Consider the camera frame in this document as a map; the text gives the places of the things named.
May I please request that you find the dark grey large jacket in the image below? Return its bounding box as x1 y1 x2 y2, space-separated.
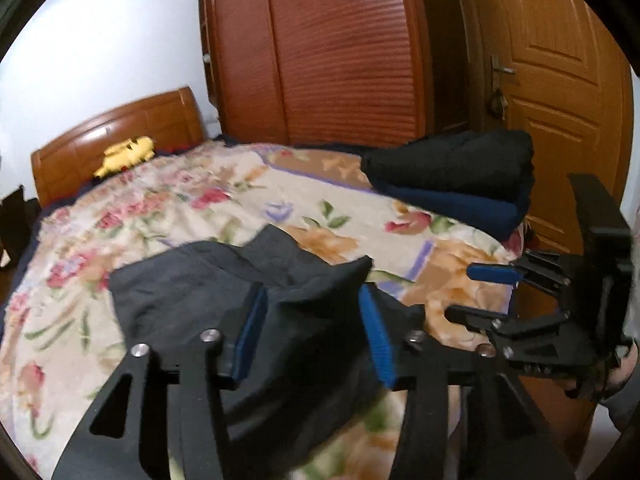
108 223 426 480

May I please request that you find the wooden bedroom door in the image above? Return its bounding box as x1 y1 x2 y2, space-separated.
449 0 636 461

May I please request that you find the person's hand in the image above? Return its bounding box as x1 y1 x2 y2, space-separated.
553 339 639 400

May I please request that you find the folded navy garment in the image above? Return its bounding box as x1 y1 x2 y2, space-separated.
371 180 530 242

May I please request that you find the floral fleece blanket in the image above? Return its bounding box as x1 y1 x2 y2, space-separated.
1 142 523 479

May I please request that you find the folded black garment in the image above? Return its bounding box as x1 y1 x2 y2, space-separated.
360 130 535 210

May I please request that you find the dark brown chair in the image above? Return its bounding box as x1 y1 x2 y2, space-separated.
1 185 41 268

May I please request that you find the yellow plush toy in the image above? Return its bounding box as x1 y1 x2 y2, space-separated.
93 136 155 179

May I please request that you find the louvred wooden wardrobe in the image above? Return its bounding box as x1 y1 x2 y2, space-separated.
197 0 471 149

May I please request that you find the wooden bed headboard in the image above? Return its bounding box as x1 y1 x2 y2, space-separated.
30 87 205 207

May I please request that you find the metal door handle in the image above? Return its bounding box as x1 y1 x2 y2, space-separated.
487 54 516 122

